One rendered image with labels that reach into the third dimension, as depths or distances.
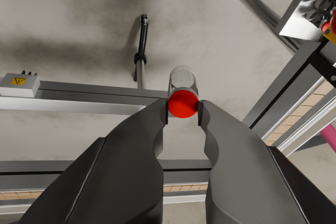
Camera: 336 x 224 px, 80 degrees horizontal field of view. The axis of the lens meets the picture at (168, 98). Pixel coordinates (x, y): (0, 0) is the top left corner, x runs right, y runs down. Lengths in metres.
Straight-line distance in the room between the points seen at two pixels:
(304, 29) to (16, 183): 0.84
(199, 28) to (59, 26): 0.86
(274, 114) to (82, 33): 1.17
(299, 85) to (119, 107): 0.73
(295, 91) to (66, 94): 0.87
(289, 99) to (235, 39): 1.04
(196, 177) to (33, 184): 0.53
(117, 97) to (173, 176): 0.46
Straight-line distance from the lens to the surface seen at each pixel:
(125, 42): 1.40
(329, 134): 2.85
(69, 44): 1.47
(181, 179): 0.79
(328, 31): 0.38
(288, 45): 0.65
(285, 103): 0.57
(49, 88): 1.06
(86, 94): 1.01
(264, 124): 0.62
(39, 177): 0.78
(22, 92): 1.02
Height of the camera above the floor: 1.21
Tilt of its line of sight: 43 degrees down
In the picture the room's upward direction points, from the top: 170 degrees clockwise
